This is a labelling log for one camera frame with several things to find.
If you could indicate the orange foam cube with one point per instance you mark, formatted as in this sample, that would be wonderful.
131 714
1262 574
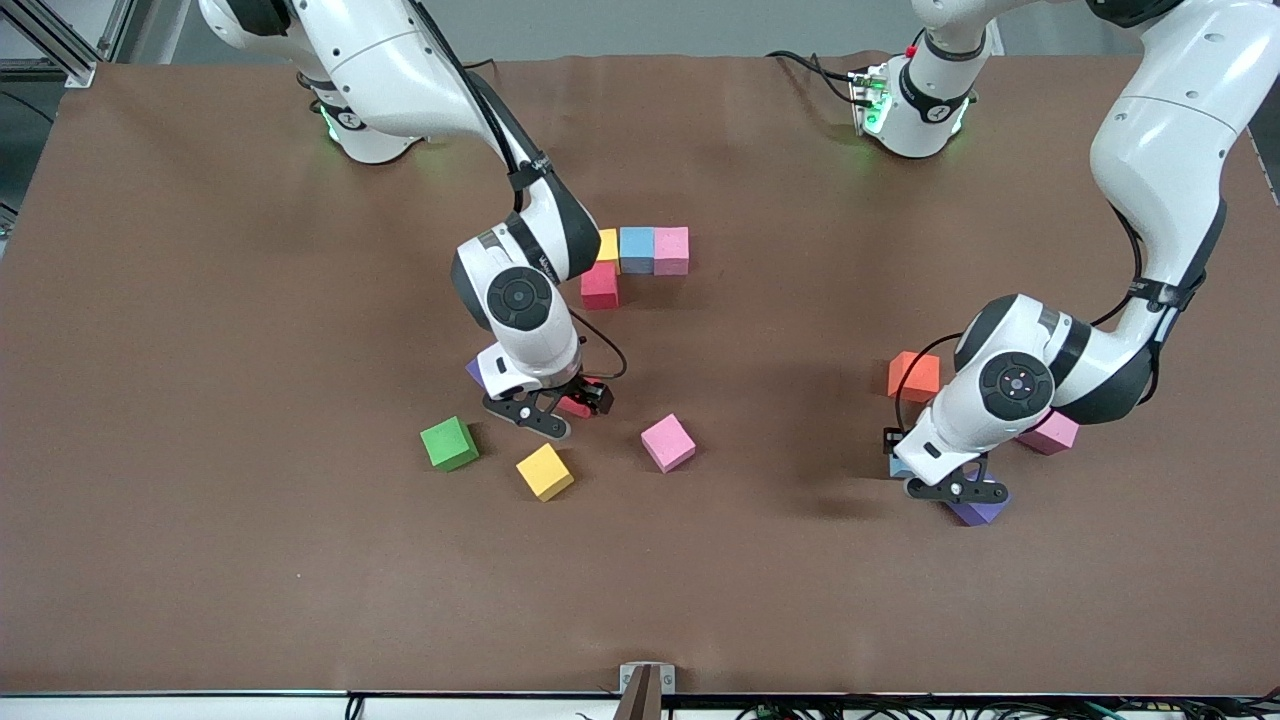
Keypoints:
915 378

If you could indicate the aluminium frame profile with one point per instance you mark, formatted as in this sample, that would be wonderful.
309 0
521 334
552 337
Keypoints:
80 72

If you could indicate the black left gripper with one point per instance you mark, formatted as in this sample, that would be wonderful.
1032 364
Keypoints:
893 441

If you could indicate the pink foam cube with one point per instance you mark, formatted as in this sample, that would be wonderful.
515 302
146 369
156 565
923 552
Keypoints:
1055 436
671 250
667 441

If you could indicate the green foam cube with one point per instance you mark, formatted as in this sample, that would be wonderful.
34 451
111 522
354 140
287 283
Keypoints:
448 443

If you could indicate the metal table edge bracket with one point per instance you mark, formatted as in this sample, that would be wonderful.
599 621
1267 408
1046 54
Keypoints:
628 678

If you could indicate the brown table mat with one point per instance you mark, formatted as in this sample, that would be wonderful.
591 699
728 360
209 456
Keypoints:
300 560

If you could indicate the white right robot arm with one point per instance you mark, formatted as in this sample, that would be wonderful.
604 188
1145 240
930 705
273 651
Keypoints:
380 70

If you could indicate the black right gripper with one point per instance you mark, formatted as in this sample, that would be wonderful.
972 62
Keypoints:
583 388

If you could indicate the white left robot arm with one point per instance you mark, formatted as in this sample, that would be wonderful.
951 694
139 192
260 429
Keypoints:
1160 170

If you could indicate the red foam cube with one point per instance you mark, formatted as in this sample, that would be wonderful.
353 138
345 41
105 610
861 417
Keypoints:
573 406
600 287

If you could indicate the purple foam cube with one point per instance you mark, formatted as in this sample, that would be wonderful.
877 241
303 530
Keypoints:
982 514
473 372

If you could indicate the light blue foam cube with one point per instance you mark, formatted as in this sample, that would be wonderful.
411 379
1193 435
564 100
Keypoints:
636 250
897 468

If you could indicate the yellow foam cube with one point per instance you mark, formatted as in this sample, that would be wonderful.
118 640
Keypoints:
609 245
544 470

